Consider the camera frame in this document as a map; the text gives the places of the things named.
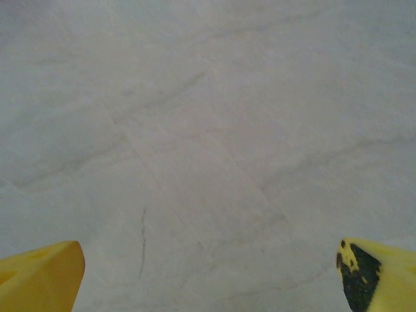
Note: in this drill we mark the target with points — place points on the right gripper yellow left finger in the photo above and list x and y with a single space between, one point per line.
39 279

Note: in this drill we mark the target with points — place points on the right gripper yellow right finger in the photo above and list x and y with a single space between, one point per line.
390 279

